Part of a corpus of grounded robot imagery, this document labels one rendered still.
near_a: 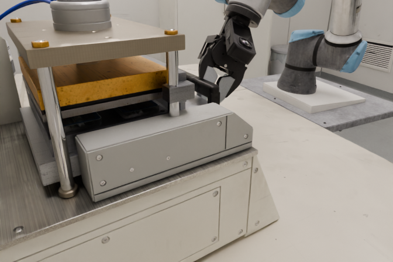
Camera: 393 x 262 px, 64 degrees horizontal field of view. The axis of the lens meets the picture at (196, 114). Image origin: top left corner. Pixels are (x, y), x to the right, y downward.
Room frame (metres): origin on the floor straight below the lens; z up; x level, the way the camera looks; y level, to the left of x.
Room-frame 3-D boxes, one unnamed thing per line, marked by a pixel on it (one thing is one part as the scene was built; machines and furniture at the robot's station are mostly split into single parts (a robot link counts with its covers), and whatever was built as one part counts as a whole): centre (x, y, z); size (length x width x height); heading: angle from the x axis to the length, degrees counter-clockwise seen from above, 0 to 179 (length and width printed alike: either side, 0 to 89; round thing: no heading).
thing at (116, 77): (0.47, 0.17, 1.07); 0.22 x 0.17 x 0.10; 33
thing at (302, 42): (1.19, -0.41, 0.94); 0.13 x 0.12 x 0.14; 48
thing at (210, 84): (0.56, 0.01, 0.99); 0.15 x 0.02 x 0.04; 33
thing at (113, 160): (0.38, 0.03, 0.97); 0.25 x 0.05 x 0.07; 123
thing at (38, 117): (0.46, 0.16, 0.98); 0.20 x 0.17 x 0.03; 33
